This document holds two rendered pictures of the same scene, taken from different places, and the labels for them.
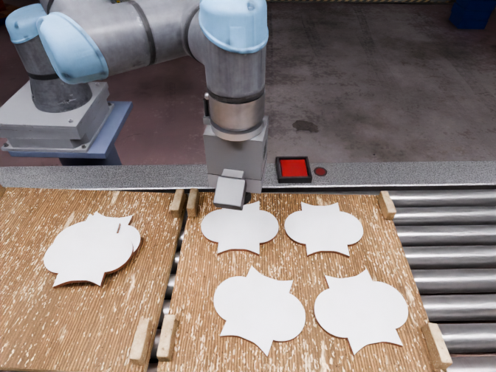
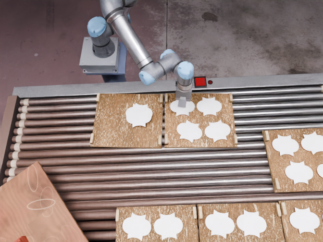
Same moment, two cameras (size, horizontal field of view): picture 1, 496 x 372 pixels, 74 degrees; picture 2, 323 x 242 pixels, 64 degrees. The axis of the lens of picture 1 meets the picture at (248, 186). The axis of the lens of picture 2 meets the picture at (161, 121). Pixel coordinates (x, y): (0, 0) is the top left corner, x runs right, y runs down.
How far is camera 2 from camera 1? 95 cm
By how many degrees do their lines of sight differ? 21
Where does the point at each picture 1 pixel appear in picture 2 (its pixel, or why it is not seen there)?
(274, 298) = (193, 128)
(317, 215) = (207, 102)
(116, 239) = (145, 113)
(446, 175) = (256, 82)
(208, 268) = (174, 120)
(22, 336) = (128, 139)
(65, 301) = (135, 131)
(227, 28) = (185, 76)
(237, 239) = (181, 111)
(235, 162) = (183, 95)
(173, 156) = not seen: hidden behind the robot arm
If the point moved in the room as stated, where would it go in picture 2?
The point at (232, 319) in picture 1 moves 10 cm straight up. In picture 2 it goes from (182, 134) to (183, 127)
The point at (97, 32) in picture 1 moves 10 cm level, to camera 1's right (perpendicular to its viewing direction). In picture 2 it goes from (154, 76) to (175, 75)
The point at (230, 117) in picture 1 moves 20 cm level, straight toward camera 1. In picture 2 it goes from (183, 88) to (188, 125)
